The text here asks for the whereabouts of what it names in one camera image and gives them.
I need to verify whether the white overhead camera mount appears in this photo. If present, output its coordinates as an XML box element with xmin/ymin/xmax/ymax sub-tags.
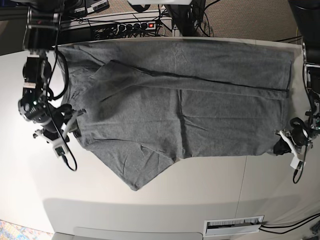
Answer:
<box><xmin>128</xmin><ymin>0</ymin><xmax>192</xmax><ymax>5</ymax></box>

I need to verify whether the black power strip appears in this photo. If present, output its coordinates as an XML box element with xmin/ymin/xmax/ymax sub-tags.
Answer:
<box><xmin>93</xmin><ymin>21</ymin><xmax>157</xmax><ymax>41</ymax></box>

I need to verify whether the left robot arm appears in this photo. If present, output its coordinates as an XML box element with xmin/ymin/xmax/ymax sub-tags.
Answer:
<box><xmin>273</xmin><ymin>0</ymin><xmax>320</xmax><ymax>170</ymax></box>

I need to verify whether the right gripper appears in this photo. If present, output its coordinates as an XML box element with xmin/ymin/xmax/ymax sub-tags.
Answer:
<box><xmin>18</xmin><ymin>98</ymin><xmax>86</xmax><ymax>147</ymax></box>

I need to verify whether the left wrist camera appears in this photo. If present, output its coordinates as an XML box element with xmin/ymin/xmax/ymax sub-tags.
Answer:
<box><xmin>290</xmin><ymin>156</ymin><xmax>305</xmax><ymax>171</ymax></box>

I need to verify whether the white cable grommet box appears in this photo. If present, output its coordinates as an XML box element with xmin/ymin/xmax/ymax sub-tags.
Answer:
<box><xmin>203</xmin><ymin>215</ymin><xmax>264</xmax><ymax>237</ymax></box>

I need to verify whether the white table leg column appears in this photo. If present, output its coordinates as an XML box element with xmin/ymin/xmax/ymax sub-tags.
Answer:
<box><xmin>171</xmin><ymin>4</ymin><xmax>181</xmax><ymax>38</ymax></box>

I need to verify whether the black cable pair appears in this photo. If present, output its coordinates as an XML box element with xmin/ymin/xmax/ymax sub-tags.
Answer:
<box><xmin>259</xmin><ymin>212</ymin><xmax>320</xmax><ymax>235</ymax></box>

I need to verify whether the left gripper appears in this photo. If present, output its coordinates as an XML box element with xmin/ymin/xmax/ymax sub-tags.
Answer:
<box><xmin>273</xmin><ymin>117</ymin><xmax>312</xmax><ymax>160</ymax></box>

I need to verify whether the grey T-shirt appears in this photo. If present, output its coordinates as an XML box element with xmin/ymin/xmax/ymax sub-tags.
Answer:
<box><xmin>59</xmin><ymin>39</ymin><xmax>294</xmax><ymax>191</ymax></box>

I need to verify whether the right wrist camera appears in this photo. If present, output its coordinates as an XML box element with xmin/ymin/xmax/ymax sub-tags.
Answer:
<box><xmin>53</xmin><ymin>143</ymin><xmax>69</xmax><ymax>158</ymax></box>

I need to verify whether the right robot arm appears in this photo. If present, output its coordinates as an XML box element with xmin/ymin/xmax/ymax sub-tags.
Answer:
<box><xmin>18</xmin><ymin>0</ymin><xmax>82</xmax><ymax>149</ymax></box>

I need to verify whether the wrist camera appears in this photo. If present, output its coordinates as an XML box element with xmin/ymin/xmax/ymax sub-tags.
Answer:
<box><xmin>53</xmin><ymin>143</ymin><xmax>69</xmax><ymax>158</ymax></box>
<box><xmin>290</xmin><ymin>156</ymin><xmax>305</xmax><ymax>171</ymax></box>

